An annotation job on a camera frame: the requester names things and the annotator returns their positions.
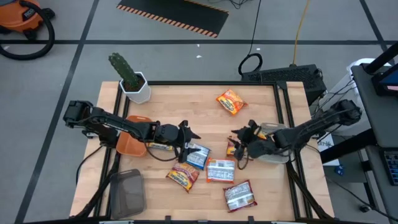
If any orange vacuum cleaner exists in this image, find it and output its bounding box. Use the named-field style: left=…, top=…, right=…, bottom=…
left=0, top=0, right=57, bottom=61

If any black diagonal frame bar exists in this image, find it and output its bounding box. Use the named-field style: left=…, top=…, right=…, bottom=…
left=363, top=41, right=398, bottom=75

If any grey desk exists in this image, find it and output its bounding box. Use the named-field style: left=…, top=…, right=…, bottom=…
left=351, top=63, right=398, bottom=219

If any black aluminium table frame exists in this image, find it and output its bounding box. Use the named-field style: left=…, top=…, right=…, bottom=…
left=73, top=80, right=332, bottom=224

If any orange plastic bin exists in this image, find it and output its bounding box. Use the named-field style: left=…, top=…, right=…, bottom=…
left=115, top=114, right=154, bottom=158

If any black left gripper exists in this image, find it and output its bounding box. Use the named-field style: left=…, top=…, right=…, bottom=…
left=154, top=119, right=201, bottom=164

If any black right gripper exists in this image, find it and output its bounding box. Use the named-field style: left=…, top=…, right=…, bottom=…
left=228, top=119, right=281, bottom=161

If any orange shop vacuum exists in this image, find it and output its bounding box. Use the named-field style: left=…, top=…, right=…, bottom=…
left=0, top=0, right=57, bottom=40

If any yellow hanging cable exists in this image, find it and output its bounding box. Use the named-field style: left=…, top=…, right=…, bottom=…
left=292, top=0, right=312, bottom=67

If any white plastic bin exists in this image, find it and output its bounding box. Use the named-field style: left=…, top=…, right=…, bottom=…
left=254, top=121, right=295, bottom=165

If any black desk monitor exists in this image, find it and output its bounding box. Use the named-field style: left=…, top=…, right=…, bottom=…
left=371, top=63, right=398, bottom=97

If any black desk leg bar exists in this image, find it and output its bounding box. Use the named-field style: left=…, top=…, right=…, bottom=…
left=320, top=128, right=376, bottom=164

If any black hazard-striped floor mat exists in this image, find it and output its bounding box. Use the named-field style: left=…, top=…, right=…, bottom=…
left=116, top=0, right=230, bottom=39

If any black keyboard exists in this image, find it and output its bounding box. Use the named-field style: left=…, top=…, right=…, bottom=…
left=382, top=150, right=398, bottom=187

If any black hanging cable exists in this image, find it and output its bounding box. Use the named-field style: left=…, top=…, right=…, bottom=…
left=237, top=0, right=264, bottom=77

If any black computer case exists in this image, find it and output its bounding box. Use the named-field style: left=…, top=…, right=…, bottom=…
left=240, top=63, right=328, bottom=107

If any red Maruchan ramen pack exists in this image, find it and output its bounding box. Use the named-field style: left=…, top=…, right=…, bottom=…
left=165, top=161, right=201, bottom=194
left=225, top=136, right=247, bottom=158
left=222, top=179, right=259, bottom=213

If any white container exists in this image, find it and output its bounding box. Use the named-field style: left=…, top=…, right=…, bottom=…
left=320, top=57, right=393, bottom=138

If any white hexagonal plant pot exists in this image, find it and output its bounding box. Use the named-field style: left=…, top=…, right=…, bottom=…
left=118, top=71, right=152, bottom=105

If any white paper sheet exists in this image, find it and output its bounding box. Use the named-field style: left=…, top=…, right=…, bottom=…
left=317, top=134, right=341, bottom=167

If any green cactus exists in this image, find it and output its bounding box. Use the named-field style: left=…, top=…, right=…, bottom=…
left=108, top=52, right=141, bottom=90

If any blue Maruchan ramen pack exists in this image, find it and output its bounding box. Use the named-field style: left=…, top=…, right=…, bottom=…
left=146, top=141, right=175, bottom=152
left=183, top=141, right=212, bottom=171

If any dark grey plastic bin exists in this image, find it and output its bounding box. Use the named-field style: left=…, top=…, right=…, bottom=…
left=109, top=168, right=147, bottom=220

